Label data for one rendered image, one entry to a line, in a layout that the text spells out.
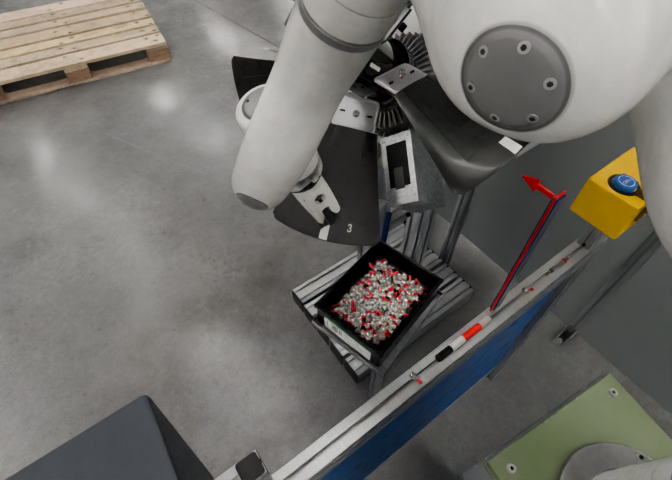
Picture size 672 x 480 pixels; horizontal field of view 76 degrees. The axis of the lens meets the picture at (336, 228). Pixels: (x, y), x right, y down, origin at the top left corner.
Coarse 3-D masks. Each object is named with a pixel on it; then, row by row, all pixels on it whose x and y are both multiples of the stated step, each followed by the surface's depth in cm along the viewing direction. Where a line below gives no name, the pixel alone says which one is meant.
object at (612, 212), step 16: (624, 160) 83; (592, 176) 81; (608, 176) 81; (592, 192) 81; (608, 192) 79; (624, 192) 78; (576, 208) 86; (592, 208) 83; (608, 208) 80; (624, 208) 77; (640, 208) 76; (592, 224) 84; (608, 224) 82; (624, 224) 79
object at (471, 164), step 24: (408, 96) 75; (432, 96) 74; (432, 120) 71; (456, 120) 70; (432, 144) 69; (456, 144) 69; (480, 144) 68; (456, 168) 67; (480, 168) 66; (456, 192) 66
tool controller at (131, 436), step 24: (144, 408) 39; (96, 432) 38; (120, 432) 37; (144, 432) 37; (168, 432) 40; (48, 456) 37; (72, 456) 36; (96, 456) 36; (120, 456) 36; (144, 456) 35; (168, 456) 35; (192, 456) 45
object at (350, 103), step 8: (344, 96) 84; (352, 96) 85; (344, 104) 85; (352, 104) 85; (360, 104) 85; (368, 104) 86; (376, 104) 86; (336, 112) 85; (344, 112) 85; (352, 112) 85; (360, 112) 85; (368, 112) 86; (376, 112) 86; (336, 120) 85; (344, 120) 85; (352, 120) 85; (360, 120) 86; (368, 120) 86; (376, 120) 86; (360, 128) 86; (368, 128) 86
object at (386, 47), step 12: (384, 48) 79; (396, 48) 85; (372, 60) 77; (384, 60) 79; (396, 60) 85; (408, 60) 84; (372, 72) 78; (384, 72) 80; (360, 84) 80; (360, 96) 85; (372, 96) 88; (384, 96) 86; (384, 108) 88
